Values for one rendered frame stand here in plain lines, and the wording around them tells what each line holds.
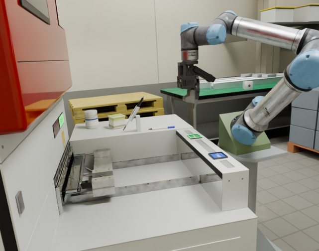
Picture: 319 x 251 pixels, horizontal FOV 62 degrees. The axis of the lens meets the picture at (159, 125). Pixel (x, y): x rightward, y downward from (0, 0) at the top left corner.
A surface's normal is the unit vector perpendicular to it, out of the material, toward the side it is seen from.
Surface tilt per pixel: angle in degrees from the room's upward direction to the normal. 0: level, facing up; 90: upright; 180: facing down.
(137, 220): 0
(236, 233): 90
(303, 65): 108
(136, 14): 90
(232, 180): 90
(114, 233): 0
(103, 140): 90
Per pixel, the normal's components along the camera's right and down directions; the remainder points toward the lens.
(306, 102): -0.90, 0.15
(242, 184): 0.22, 0.24
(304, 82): -0.54, 0.49
